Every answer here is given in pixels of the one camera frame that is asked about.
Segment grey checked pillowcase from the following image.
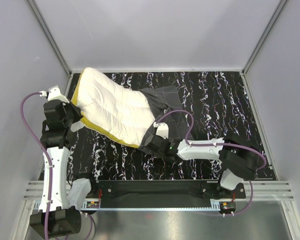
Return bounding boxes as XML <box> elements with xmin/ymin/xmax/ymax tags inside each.
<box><xmin>139</xmin><ymin>85</ymin><xmax>189</xmax><ymax>153</ymax></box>

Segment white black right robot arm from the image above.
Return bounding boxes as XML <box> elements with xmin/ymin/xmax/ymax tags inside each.
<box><xmin>144</xmin><ymin>135</ymin><xmax>267</xmax><ymax>199</ymax></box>

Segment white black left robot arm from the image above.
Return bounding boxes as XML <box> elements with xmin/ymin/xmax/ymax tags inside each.
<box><xmin>29</xmin><ymin>99</ymin><xmax>98</xmax><ymax>240</ymax></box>

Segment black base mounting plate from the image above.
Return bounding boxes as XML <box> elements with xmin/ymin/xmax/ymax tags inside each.
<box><xmin>95</xmin><ymin>180</ymin><xmax>247</xmax><ymax>200</ymax></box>

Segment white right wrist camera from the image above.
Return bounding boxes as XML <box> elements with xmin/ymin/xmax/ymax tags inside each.
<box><xmin>153</xmin><ymin>122</ymin><xmax>169</xmax><ymax>139</ymax></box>

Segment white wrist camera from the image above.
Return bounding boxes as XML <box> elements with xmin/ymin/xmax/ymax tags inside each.
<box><xmin>153</xmin><ymin>122</ymin><xmax>169</xmax><ymax>139</ymax></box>
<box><xmin>39</xmin><ymin>85</ymin><xmax>70</xmax><ymax>104</ymax></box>

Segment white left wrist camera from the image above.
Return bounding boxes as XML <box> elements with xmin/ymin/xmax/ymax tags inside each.
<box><xmin>39</xmin><ymin>85</ymin><xmax>70</xmax><ymax>104</ymax></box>

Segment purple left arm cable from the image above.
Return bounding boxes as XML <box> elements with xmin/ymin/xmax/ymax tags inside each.
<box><xmin>19</xmin><ymin>91</ymin><xmax>53</xmax><ymax>238</ymax></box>

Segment aluminium frame post left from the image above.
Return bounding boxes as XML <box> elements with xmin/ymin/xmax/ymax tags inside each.
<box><xmin>26</xmin><ymin>0</ymin><xmax>72</xmax><ymax>77</ymax></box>

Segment aluminium frame post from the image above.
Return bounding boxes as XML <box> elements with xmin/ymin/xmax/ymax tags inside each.
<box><xmin>242</xmin><ymin>0</ymin><xmax>289</xmax><ymax>75</ymax></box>
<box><xmin>26</xmin><ymin>0</ymin><xmax>72</xmax><ymax>77</ymax></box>

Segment aluminium slotted rail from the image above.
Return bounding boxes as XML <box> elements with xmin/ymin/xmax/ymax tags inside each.
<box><xmin>33</xmin><ymin>198</ymin><xmax>101</xmax><ymax>210</ymax></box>

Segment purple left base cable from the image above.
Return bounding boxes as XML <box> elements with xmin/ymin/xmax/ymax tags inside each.
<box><xmin>83</xmin><ymin>212</ymin><xmax>97</xmax><ymax>240</ymax></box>

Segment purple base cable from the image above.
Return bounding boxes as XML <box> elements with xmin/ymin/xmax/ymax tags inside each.
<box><xmin>222</xmin><ymin>179</ymin><xmax>255</xmax><ymax>217</ymax></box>
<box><xmin>83</xmin><ymin>212</ymin><xmax>97</xmax><ymax>240</ymax></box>

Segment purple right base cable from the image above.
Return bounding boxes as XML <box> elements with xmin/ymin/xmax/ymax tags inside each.
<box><xmin>222</xmin><ymin>179</ymin><xmax>255</xmax><ymax>217</ymax></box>

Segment aluminium frame post right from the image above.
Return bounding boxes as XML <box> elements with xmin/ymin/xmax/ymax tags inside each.
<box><xmin>242</xmin><ymin>0</ymin><xmax>289</xmax><ymax>75</ymax></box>

